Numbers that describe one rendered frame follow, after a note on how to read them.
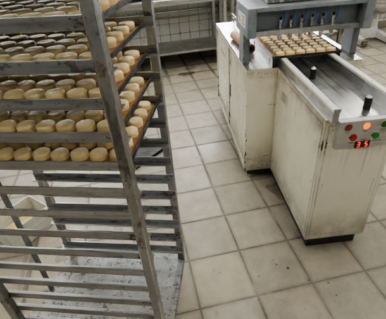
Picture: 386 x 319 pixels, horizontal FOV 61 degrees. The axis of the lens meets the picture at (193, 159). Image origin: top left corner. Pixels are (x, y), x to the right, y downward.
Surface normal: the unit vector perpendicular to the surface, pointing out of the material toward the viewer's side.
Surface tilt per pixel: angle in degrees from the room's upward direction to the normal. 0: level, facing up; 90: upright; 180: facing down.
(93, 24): 90
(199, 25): 90
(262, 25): 90
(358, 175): 90
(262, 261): 0
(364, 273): 0
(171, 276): 0
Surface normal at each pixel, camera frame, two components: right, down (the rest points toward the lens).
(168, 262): -0.07, -0.82
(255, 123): 0.09, 0.56
